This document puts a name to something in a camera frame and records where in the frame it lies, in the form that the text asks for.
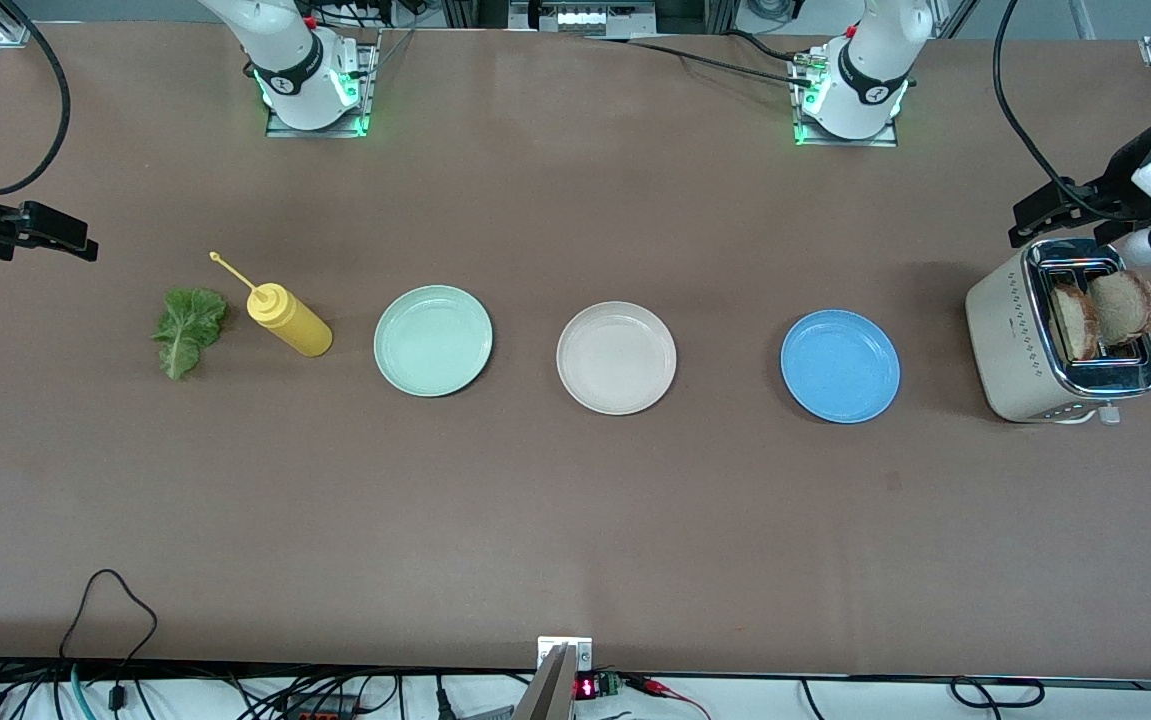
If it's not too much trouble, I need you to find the cream and chrome toaster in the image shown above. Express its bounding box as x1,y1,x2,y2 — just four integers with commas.
965,237,1151,425

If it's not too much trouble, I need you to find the black cable across tabletop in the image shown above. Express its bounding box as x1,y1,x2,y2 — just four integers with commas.
583,30,821,86

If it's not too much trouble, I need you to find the yellow squeeze bottle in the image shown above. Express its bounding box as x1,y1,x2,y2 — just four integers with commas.
209,251,334,358

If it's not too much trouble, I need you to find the bread slice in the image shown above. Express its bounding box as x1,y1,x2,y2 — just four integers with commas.
1050,283,1101,363
1087,269,1151,348

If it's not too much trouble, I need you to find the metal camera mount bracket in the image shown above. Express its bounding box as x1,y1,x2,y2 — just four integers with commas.
513,636,594,720

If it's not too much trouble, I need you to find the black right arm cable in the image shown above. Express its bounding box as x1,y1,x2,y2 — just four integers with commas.
0,0,74,196

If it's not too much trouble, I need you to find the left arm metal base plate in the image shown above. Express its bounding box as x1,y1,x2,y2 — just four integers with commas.
792,55,901,149

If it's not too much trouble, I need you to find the blue plate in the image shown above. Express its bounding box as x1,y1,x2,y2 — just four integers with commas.
780,309,902,424

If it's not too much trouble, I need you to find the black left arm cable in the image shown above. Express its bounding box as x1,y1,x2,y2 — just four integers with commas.
991,0,1136,221

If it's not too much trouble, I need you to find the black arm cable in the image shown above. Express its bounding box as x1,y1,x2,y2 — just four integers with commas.
991,0,1136,221
0,0,74,196

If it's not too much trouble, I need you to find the grey control box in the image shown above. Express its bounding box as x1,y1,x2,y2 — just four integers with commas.
510,0,656,34

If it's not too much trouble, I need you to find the beige plate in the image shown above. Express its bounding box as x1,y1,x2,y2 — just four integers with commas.
556,301,678,416

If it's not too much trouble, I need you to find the thin black looped cable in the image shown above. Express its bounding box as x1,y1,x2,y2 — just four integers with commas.
57,568,159,691

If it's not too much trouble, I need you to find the mint green plate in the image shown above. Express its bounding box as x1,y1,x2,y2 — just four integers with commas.
373,285,494,398

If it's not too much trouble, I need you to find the black coiled floor cable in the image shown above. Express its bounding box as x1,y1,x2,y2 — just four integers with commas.
950,677,1046,709

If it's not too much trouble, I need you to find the green lettuce leaf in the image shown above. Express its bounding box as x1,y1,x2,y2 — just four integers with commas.
152,287,230,381

